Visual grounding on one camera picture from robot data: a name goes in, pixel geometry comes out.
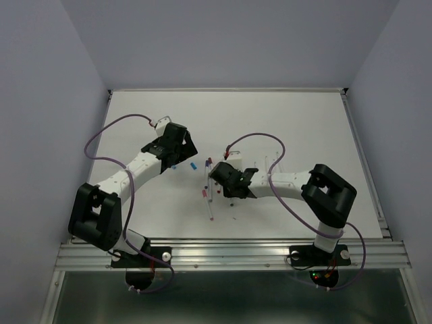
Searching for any pink marker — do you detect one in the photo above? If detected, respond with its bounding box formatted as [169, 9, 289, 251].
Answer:
[202, 189, 214, 221]

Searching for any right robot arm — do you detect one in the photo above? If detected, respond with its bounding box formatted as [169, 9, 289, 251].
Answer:
[209, 161, 357, 263]

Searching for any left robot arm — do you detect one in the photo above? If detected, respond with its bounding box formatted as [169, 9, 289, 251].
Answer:
[67, 121, 198, 266]

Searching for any grey marker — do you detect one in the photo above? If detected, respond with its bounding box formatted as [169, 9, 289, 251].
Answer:
[207, 178, 213, 203]

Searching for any dark red marker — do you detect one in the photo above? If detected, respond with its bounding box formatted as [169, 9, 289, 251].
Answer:
[207, 157, 213, 178]

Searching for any navy blue marker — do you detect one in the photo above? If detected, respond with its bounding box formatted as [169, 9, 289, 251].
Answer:
[204, 159, 209, 189]

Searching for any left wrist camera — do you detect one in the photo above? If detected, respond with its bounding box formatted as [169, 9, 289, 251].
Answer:
[149, 116, 171, 136]

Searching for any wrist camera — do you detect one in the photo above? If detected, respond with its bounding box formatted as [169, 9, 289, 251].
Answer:
[224, 151, 243, 170]
[149, 116, 171, 136]

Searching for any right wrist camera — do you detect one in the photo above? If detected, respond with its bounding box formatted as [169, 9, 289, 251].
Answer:
[224, 151, 243, 170]

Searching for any aluminium front rail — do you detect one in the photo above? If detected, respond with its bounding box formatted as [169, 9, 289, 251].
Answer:
[55, 239, 411, 272]

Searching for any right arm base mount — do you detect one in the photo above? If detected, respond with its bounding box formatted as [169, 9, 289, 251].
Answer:
[286, 244, 352, 290]

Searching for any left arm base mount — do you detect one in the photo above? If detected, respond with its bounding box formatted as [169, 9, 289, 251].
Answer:
[108, 236, 175, 294]

